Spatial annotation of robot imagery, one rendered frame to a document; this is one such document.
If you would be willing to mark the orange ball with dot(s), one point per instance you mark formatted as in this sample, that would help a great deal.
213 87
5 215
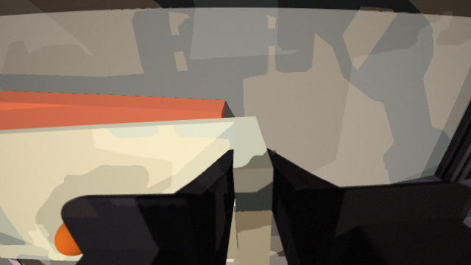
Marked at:
65 243

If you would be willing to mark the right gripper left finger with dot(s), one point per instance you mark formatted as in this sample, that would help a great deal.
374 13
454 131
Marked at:
197 224

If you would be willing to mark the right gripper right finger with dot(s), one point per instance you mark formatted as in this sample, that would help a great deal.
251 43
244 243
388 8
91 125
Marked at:
315 218

